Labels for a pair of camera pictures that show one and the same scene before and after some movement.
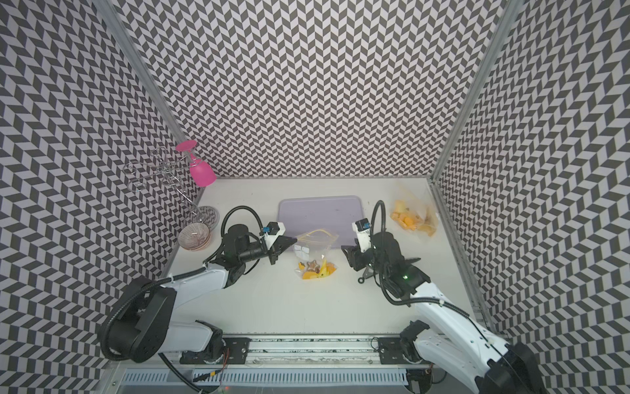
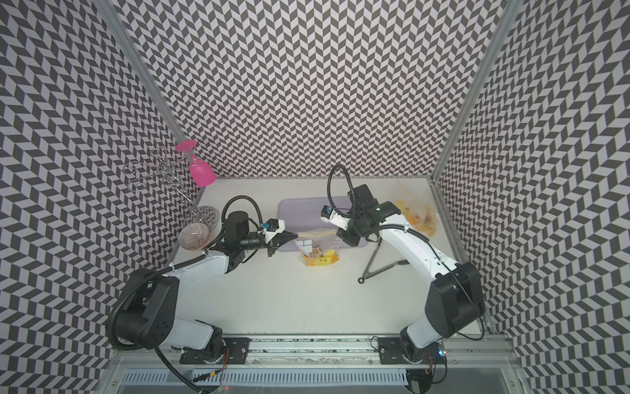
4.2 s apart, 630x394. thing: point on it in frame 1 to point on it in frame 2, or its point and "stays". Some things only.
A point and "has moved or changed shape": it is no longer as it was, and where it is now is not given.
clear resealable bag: x=426 y=220 stays
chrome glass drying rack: x=162 y=168 stays
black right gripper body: x=379 y=268 to x=355 y=230
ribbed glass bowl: x=194 y=236 stays
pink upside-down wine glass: x=203 y=174 stays
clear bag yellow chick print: x=314 y=254 has moved or changed shape
